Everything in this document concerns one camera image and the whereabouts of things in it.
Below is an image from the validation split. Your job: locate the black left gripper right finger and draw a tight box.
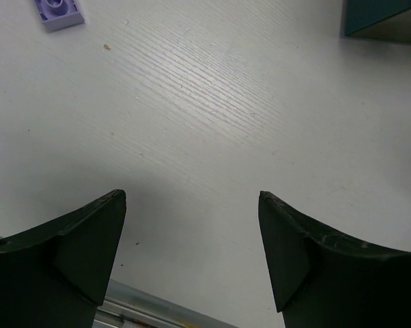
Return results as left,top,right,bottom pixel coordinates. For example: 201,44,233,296
258,191,411,327

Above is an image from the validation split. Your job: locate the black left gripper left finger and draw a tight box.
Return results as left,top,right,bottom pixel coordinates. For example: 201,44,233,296
0,189,126,327

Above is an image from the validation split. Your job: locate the teal drawer cabinet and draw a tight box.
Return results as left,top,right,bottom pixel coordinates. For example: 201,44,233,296
343,0,411,44

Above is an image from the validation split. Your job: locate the aluminium table front rail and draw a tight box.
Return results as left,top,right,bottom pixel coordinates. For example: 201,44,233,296
0,237,224,327

